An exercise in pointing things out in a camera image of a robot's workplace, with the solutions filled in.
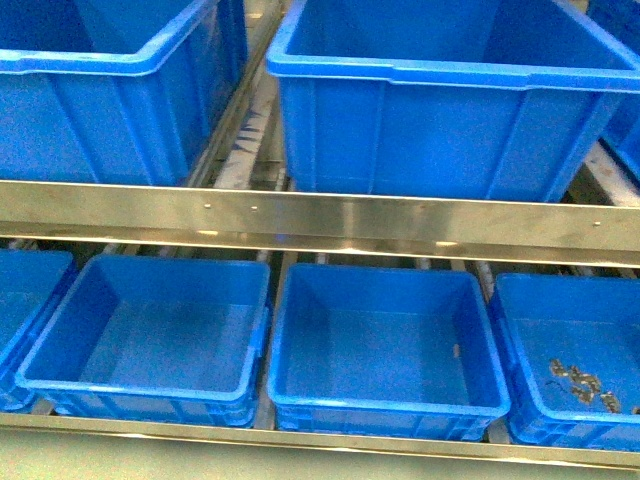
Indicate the lower middle blue bin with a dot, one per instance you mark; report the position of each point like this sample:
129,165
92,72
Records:
385,352

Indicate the blue bin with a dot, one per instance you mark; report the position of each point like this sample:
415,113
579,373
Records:
385,352
590,322
155,339
33,283

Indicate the blue crate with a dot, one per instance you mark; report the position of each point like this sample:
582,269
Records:
482,100
620,19
115,92

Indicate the far right lower blue bin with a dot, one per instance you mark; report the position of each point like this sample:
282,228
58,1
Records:
590,322

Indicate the upper left blue crate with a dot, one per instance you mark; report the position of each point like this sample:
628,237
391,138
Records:
115,92

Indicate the far left lower blue bin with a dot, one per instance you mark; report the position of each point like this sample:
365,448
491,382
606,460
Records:
33,283

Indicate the small black parts pile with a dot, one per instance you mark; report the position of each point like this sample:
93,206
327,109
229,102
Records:
584,386

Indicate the far upper right blue crate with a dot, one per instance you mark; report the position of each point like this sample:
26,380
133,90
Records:
620,19

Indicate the steel divider rail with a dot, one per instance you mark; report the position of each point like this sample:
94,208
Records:
247,124

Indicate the steel shelf front rail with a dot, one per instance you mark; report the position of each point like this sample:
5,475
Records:
326,223

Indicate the lower steel front rail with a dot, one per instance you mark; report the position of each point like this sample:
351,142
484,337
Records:
503,453

